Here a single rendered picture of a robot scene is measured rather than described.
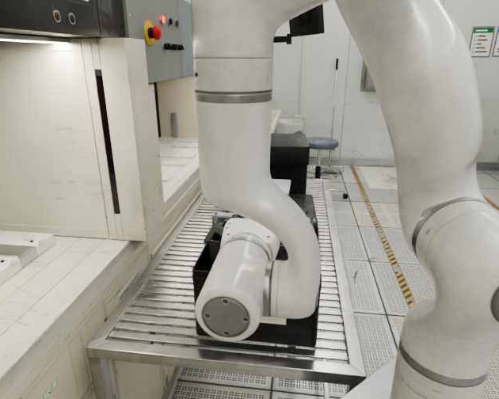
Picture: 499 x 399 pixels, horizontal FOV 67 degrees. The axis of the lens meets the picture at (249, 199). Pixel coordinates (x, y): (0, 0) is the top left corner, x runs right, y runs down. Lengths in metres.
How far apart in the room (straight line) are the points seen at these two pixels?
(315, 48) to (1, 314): 4.54
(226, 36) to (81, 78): 0.68
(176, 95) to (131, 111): 1.50
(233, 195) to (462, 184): 0.30
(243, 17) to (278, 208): 0.21
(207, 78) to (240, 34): 0.06
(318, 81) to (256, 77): 4.61
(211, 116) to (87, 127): 0.68
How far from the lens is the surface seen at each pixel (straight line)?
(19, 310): 0.94
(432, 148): 0.46
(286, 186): 0.86
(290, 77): 5.02
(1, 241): 1.20
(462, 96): 0.46
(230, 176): 0.43
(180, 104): 2.49
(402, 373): 0.66
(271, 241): 0.62
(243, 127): 0.42
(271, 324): 0.87
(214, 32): 0.42
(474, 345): 0.57
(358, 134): 5.15
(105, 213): 1.13
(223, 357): 0.87
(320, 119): 5.07
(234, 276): 0.49
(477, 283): 0.47
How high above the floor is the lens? 1.36
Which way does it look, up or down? 21 degrees down
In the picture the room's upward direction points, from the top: straight up
